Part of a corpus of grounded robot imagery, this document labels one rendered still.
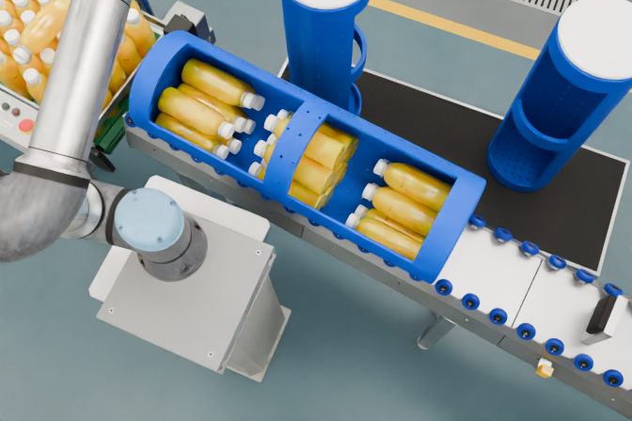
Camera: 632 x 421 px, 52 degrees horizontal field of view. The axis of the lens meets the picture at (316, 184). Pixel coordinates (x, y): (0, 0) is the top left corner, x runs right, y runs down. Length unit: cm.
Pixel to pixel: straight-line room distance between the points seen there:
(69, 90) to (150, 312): 67
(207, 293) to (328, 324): 126
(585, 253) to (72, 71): 219
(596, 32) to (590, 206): 95
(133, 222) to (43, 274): 168
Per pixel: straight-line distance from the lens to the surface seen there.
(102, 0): 92
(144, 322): 144
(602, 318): 167
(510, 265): 179
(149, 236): 124
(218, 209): 155
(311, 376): 261
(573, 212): 276
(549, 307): 179
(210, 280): 143
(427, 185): 158
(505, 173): 273
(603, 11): 208
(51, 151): 89
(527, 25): 330
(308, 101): 158
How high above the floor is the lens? 260
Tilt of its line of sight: 69 degrees down
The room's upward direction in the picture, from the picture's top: 3 degrees counter-clockwise
